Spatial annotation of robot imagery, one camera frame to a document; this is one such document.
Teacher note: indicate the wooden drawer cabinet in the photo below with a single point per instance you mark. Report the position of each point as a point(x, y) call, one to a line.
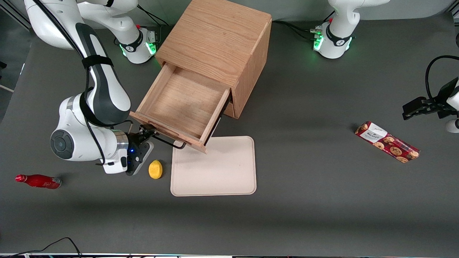
point(215, 36)

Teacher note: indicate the beige plastic tray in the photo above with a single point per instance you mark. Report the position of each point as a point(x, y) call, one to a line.
point(222, 168)

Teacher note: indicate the red cookie box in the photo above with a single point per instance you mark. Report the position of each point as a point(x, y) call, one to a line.
point(387, 141)

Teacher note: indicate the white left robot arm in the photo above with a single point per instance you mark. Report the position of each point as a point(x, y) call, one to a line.
point(337, 43)

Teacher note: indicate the yellow lemon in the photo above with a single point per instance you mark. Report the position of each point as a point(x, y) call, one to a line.
point(155, 170)

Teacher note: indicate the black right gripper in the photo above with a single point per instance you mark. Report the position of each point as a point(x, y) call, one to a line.
point(135, 138)

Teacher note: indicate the wooden drawer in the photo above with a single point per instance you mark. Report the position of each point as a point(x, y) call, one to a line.
point(230, 111)
point(179, 104)

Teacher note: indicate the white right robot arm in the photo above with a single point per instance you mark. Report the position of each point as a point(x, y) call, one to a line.
point(71, 143)

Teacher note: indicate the red bottle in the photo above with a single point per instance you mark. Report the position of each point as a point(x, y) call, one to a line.
point(39, 181)

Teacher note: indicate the aluminium frame rail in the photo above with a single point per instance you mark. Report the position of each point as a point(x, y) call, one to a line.
point(16, 14)

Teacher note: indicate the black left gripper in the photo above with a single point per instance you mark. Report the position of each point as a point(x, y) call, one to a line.
point(435, 105)

